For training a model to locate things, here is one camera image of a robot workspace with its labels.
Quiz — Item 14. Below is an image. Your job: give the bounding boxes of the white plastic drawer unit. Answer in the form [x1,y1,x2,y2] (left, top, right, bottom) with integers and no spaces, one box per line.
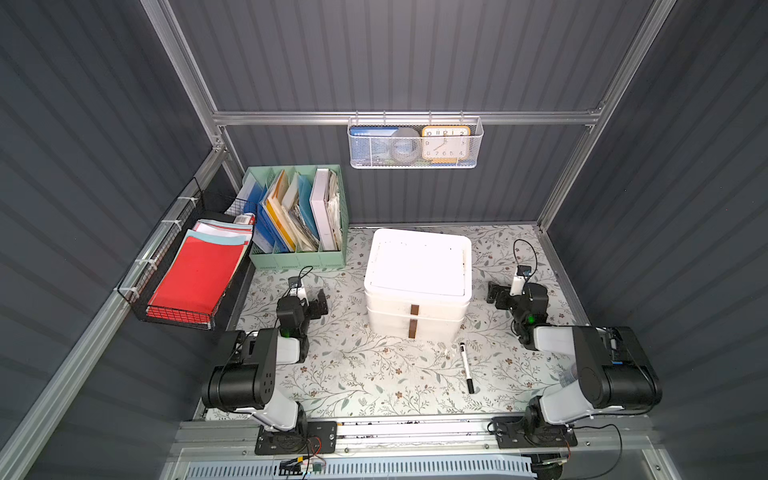
[364,229,473,344]

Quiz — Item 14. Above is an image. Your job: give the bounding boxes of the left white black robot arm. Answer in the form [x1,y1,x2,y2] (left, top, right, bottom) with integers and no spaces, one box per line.
[201,291,329,437]

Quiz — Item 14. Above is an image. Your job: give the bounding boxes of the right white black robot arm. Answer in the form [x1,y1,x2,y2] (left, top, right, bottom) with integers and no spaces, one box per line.
[486,282,663,431]

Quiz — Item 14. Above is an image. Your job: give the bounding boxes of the green plastic file organizer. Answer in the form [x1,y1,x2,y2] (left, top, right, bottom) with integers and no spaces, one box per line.
[231,165,349,270]

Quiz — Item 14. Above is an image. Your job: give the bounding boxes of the black white marker pen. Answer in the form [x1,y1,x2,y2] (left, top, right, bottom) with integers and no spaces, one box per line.
[459,342,476,395]

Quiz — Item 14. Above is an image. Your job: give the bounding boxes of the red paper folder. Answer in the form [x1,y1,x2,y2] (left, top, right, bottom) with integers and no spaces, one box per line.
[147,230,250,325]

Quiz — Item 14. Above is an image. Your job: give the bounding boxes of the yellow analog clock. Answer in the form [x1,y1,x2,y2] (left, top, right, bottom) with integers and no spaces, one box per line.
[421,125,472,163]

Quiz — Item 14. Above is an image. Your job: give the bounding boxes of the blue box in basket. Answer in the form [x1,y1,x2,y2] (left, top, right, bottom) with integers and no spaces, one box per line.
[348,126,398,168]

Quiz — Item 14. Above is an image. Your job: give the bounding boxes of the grey tape roll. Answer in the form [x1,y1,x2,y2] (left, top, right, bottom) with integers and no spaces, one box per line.
[390,127,422,165]

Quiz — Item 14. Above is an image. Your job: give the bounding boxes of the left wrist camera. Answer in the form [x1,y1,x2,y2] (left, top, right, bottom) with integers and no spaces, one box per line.
[286,276,307,300]

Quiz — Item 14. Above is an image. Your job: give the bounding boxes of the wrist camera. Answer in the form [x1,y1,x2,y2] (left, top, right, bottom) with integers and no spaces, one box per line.
[510,265,533,296]
[286,276,307,300]

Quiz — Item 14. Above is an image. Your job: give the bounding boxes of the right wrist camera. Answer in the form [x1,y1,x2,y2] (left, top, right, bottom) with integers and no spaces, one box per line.
[510,265,533,296]

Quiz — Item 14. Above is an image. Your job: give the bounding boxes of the black wire tray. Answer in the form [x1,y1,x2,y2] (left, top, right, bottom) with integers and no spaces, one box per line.
[118,180,255,331]

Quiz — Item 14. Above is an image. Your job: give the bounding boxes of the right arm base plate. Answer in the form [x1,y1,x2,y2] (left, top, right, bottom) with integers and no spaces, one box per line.
[486,415,578,449]

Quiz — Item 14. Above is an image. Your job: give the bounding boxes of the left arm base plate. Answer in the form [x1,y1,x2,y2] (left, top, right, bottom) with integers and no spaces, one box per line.
[254,421,338,456]

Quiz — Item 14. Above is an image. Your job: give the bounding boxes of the aluminium mounting rail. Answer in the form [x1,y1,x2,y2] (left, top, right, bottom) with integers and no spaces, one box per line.
[176,413,655,448]

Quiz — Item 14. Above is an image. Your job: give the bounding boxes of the white wire wall basket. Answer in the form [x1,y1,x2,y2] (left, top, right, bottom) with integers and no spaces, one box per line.
[347,114,484,169]

